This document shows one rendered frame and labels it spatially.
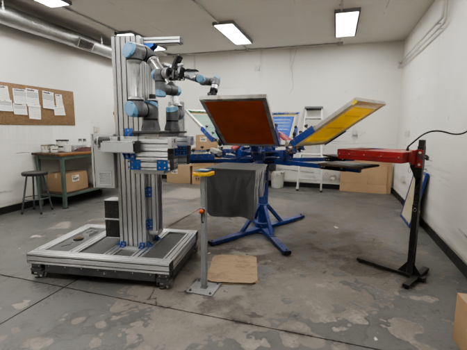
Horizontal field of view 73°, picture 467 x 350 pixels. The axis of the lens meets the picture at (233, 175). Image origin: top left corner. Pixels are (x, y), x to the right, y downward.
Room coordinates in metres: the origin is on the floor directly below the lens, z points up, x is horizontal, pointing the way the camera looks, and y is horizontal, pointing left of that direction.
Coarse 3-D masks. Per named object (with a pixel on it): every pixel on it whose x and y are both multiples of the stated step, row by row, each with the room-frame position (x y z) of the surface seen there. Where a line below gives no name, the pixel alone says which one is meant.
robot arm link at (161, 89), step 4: (156, 84) 2.28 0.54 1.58; (160, 84) 2.27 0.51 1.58; (164, 84) 2.29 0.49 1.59; (156, 88) 2.28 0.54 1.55; (160, 88) 2.27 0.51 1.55; (164, 88) 2.29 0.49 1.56; (168, 88) 2.32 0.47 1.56; (156, 92) 2.28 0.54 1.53; (160, 92) 2.27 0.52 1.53; (164, 92) 2.29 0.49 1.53; (168, 92) 2.33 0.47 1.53; (156, 96) 2.29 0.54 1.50; (160, 96) 2.28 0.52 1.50; (164, 96) 2.29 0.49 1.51
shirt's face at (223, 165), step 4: (220, 164) 2.98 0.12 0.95; (224, 164) 2.99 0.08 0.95; (228, 164) 2.99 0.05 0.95; (232, 164) 2.99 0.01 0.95; (236, 164) 2.99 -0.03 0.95; (240, 164) 3.00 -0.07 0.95; (244, 164) 3.00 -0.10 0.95; (248, 164) 3.00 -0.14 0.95; (252, 164) 3.01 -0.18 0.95; (256, 164) 3.01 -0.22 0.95; (260, 164) 3.01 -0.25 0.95; (264, 164) 3.01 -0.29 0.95; (220, 168) 2.66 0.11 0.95; (224, 168) 2.67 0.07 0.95; (228, 168) 2.67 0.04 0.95; (232, 168) 2.67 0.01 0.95; (236, 168) 2.67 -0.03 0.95; (240, 168) 2.68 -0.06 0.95; (244, 168) 2.68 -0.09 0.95; (248, 168) 2.68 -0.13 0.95; (252, 168) 2.68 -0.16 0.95; (256, 168) 2.68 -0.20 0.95
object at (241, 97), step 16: (208, 96) 2.75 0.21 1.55; (224, 96) 2.71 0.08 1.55; (240, 96) 2.66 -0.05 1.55; (256, 96) 2.62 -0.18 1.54; (208, 112) 2.92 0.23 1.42; (272, 128) 2.96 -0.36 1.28; (224, 144) 3.40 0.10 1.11; (240, 144) 3.33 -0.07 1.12; (256, 144) 3.28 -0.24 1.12; (272, 144) 3.22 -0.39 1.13
